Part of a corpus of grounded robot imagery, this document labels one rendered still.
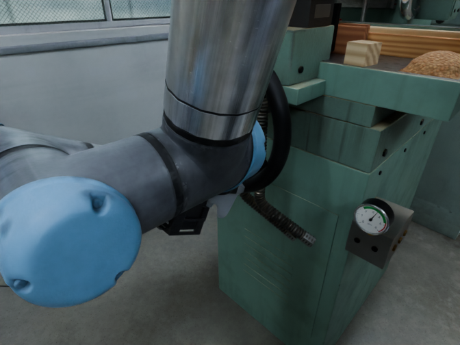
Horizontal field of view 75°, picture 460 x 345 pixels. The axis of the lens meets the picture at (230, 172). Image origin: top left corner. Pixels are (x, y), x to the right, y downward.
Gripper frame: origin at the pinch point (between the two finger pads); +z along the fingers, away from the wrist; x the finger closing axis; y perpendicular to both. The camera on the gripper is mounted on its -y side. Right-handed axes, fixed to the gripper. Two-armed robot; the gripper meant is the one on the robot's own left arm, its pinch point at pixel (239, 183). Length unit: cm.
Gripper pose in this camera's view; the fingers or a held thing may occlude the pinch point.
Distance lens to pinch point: 49.0
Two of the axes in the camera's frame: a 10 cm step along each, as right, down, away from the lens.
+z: 6.6, 1.3, 7.4
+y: -3.2, 9.4, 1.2
